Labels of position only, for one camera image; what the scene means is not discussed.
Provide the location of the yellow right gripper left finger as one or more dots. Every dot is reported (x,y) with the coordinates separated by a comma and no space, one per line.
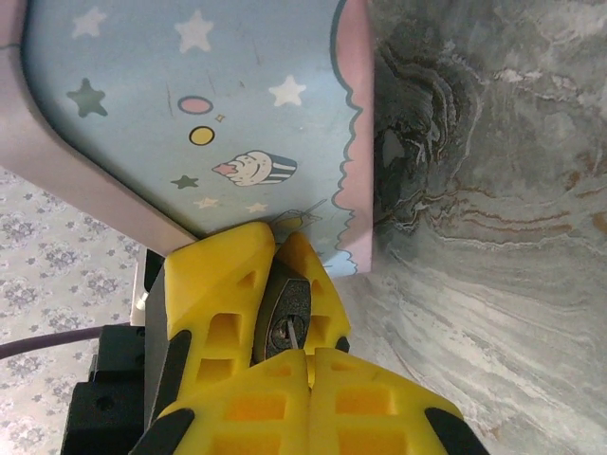
(284,379)

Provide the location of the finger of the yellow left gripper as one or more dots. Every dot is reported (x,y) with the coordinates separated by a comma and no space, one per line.
(213,275)
(303,256)

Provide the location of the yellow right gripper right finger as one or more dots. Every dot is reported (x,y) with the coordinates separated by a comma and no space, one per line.
(322,426)

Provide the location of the small silver key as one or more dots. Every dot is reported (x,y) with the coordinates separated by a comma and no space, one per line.
(293,337)

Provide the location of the small black padlock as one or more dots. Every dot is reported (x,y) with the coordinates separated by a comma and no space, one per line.
(294,298)

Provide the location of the pastel cartoon storage box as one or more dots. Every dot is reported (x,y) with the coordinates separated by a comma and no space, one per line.
(213,57)

